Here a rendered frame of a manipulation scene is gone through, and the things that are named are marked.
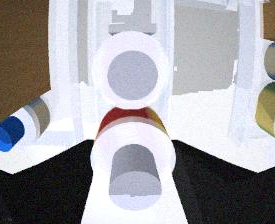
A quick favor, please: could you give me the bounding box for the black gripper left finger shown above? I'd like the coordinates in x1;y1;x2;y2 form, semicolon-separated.
0;139;94;224

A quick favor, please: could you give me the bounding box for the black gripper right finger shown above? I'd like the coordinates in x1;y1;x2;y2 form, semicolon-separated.
172;139;275;224

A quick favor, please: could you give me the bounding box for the white jar with yellow lid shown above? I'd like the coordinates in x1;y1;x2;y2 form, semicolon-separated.
254;80;275;139

